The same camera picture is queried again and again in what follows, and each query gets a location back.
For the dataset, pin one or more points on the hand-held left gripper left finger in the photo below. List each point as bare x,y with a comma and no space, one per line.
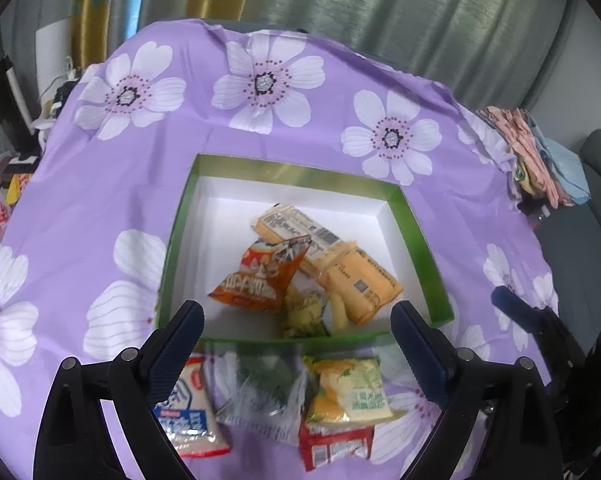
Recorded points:
175,355

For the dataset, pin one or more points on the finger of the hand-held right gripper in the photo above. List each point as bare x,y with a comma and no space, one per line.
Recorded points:
530,315

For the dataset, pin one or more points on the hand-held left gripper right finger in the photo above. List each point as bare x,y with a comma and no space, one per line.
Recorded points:
420,350

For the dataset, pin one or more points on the white blue snack packet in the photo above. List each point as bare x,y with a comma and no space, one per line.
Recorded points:
195,425

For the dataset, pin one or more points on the yellow green snack packet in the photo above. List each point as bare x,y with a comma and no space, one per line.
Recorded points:
350,390

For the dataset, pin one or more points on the orange yellow snack packet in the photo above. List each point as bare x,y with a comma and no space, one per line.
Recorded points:
365,285

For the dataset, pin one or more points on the clear grey snack packet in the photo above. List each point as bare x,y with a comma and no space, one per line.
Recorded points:
260,395

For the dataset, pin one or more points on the green cardboard box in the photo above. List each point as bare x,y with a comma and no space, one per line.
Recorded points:
415,240

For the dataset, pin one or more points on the gold snack wrapper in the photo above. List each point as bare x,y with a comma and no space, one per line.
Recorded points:
305,315

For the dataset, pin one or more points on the red snack packet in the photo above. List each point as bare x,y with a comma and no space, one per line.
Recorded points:
330,447

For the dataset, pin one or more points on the beige bar snack packet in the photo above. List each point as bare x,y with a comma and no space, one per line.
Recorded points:
290,225

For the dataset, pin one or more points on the grey sofa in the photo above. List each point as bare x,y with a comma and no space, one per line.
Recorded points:
595,240

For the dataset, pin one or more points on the pile of folded clothes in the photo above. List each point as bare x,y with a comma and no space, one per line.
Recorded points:
530,155

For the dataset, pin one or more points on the purple floral cloth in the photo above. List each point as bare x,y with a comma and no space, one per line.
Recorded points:
105,185

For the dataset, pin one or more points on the yellow box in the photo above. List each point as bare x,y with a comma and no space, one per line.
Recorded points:
18,187

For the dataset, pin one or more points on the dark bag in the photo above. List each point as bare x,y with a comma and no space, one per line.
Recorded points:
63,97

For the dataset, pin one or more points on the black upright vacuum cleaner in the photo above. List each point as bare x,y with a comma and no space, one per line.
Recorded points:
5,105

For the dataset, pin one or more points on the grey curtain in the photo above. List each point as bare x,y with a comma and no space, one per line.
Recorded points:
405,20
25,35

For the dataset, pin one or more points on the white panel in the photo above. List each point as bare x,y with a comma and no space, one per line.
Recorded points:
53,55

